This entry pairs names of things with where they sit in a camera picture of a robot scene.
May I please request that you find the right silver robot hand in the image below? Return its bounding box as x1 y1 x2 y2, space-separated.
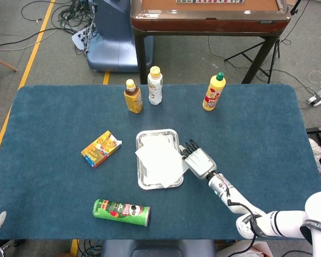
179 139 217 179

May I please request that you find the stainless steel tray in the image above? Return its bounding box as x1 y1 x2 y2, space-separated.
135 128 185 191

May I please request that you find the yellow detergent bottle green cap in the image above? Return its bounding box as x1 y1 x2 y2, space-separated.
202 71 227 112

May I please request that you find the white label drink bottle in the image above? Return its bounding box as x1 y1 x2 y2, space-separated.
147 65 163 105

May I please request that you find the yellow label tea bottle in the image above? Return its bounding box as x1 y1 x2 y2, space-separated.
123 79 144 115

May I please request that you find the blue table cloth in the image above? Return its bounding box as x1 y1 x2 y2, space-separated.
0 84 321 241

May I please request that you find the grey robot body base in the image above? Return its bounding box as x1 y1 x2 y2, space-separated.
100 239 216 257

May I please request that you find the green Pringles can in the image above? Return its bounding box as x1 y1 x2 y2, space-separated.
92 198 151 228

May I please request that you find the orange snack box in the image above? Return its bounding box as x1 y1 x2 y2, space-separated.
80 130 123 168

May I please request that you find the white plastic bag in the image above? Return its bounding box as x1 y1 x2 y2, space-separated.
216 240 273 257

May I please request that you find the white shoe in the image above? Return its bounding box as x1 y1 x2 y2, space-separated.
309 138 321 175

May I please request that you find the wooden pole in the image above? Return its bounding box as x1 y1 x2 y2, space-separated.
0 53 19 72

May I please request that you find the white power strip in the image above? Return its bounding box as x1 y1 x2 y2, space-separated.
307 88 321 107

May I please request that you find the brown mahjong table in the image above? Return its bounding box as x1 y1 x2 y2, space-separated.
130 0 292 85

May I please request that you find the blue grey machine base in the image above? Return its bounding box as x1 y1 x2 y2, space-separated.
86 0 155 73

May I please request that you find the white socket panel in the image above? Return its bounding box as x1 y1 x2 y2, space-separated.
71 29 93 51

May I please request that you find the black tripod stand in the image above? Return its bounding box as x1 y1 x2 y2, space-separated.
224 0 302 84

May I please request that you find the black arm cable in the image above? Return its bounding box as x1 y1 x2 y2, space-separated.
211 187 260 257

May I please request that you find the black floor cable bundle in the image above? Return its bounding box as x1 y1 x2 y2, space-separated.
0 0 98 56

